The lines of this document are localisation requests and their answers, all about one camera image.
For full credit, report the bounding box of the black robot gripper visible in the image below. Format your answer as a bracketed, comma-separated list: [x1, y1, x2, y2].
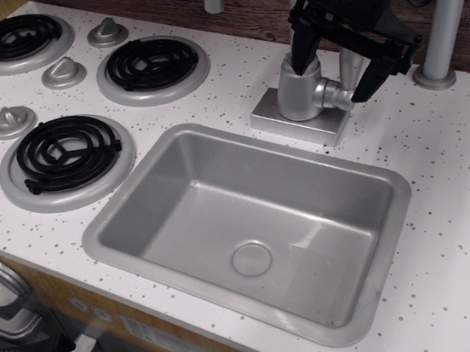
[289, 0, 424, 103]

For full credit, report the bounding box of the silver faucet lever handle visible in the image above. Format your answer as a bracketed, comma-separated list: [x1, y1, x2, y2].
[339, 48, 364, 92]

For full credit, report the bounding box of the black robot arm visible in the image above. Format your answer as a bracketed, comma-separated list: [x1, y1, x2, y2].
[289, 0, 425, 103]

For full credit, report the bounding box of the silver toy faucet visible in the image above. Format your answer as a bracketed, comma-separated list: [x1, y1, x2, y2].
[203, 0, 369, 162]

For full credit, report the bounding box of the grey support pole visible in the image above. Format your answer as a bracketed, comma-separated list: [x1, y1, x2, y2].
[413, 0, 465, 91]

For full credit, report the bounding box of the grey plastic sink basin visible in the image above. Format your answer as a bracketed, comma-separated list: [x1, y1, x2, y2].
[82, 124, 411, 347]

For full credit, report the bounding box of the back right stove burner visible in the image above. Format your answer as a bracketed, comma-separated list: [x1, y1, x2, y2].
[96, 36, 210, 107]

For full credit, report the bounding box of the stove burner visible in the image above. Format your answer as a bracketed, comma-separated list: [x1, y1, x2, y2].
[96, 36, 210, 107]
[0, 14, 75, 76]
[0, 115, 136, 213]

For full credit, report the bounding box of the silver stove knob top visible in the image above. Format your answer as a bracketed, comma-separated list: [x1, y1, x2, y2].
[87, 17, 129, 48]

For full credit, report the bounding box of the silver stove knob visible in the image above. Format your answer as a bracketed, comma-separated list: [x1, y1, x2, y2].
[42, 57, 87, 90]
[0, 106, 37, 141]
[87, 17, 129, 48]

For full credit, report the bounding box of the silver stove knob middle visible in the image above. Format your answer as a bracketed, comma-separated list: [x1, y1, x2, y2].
[42, 57, 87, 90]

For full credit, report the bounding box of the front right stove burner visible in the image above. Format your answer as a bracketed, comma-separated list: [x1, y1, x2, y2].
[0, 115, 136, 213]

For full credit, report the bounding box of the back left stove burner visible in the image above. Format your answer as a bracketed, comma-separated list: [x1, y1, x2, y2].
[0, 14, 75, 76]

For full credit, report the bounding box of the silver stove knob lower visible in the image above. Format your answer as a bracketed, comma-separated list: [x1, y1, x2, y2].
[0, 106, 37, 141]

